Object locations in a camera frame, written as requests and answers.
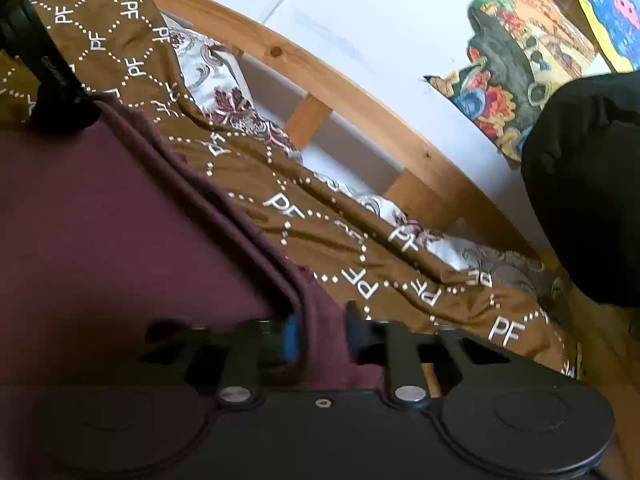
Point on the maroon long-sleeve shirt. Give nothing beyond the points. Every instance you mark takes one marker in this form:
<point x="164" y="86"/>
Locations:
<point x="125" y="240"/>

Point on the black puffer jacket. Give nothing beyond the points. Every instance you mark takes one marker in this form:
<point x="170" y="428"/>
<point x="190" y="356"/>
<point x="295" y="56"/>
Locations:
<point x="585" y="185"/>

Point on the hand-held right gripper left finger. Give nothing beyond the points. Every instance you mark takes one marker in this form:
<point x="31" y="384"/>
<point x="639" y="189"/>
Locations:
<point x="290" y="341"/>

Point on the wooden bed frame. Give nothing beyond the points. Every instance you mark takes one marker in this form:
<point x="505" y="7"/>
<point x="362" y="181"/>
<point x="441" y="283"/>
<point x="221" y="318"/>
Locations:
<point x="380" y="120"/>

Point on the landscape painting wall poster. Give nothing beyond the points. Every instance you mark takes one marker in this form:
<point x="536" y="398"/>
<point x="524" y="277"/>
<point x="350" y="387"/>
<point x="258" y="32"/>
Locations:
<point x="520" y="60"/>

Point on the white floral pillow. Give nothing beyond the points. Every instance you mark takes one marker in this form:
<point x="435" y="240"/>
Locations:
<point x="225" y="90"/>

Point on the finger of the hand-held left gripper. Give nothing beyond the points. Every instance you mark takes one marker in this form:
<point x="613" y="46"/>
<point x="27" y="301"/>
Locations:
<point x="62" y="95"/>

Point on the brown patterned blanket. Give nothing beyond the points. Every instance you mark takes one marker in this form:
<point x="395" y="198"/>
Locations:
<point x="325" y="240"/>

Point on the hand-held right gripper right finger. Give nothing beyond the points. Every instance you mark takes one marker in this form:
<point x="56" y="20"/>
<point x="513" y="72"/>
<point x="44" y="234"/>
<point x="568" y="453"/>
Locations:
<point x="353" y="336"/>

